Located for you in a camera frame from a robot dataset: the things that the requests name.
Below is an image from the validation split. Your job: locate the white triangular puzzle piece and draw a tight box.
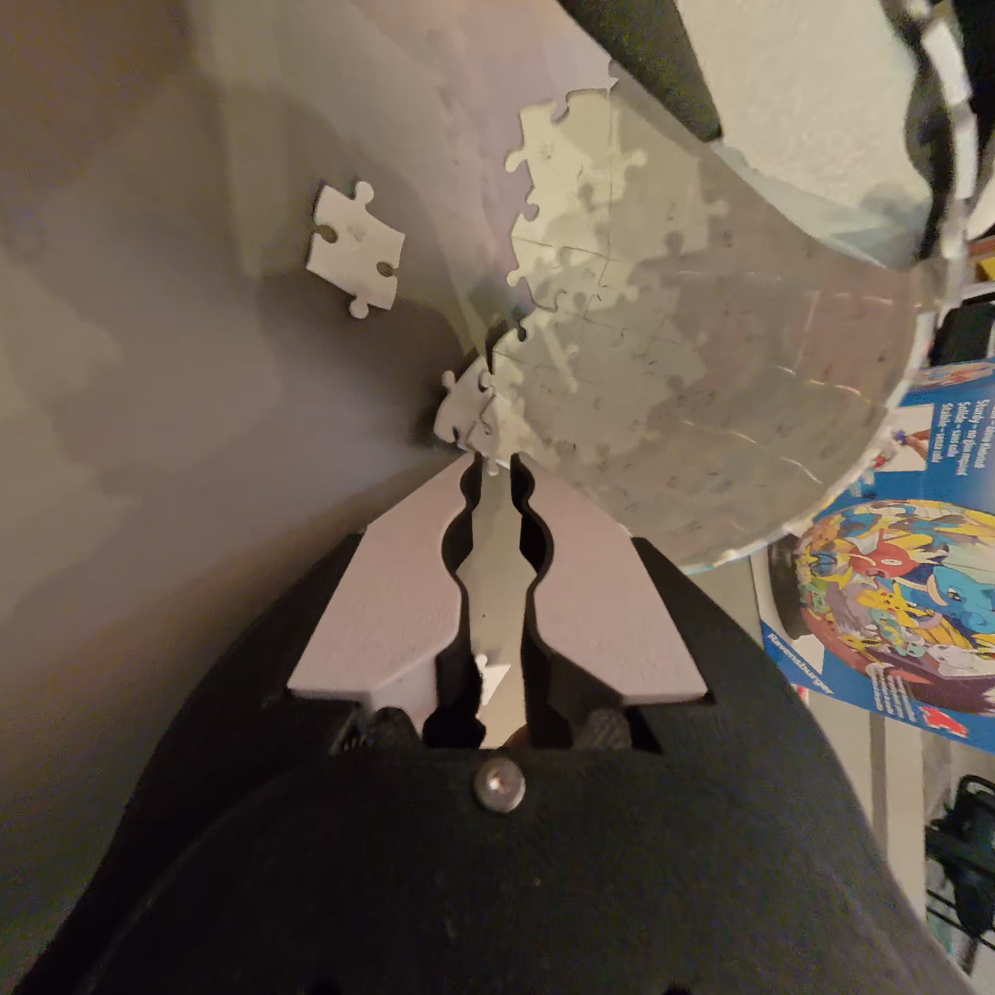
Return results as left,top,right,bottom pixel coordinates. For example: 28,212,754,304
434,369,500,477

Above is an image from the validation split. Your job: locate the blue puzzle box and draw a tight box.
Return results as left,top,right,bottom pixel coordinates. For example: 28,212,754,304
760,358,995,757

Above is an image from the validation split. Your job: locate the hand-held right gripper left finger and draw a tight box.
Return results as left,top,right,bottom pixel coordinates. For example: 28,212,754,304
286,452,481,722

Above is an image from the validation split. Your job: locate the white squarish puzzle piece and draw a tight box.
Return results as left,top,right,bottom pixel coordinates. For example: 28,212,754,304
305,180,407,320

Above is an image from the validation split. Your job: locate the partly built puzzle ball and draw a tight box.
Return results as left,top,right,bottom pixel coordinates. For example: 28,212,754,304
504,66,976,578

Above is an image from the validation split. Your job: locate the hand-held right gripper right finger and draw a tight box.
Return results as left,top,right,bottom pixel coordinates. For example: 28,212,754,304
507,457,710,724

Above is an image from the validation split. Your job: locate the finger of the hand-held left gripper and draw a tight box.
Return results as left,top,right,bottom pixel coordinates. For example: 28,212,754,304
678,0,935,269
187,0,724,359

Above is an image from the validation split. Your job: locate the black frame object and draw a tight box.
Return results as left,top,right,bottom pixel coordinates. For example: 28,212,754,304
923,773,995,973

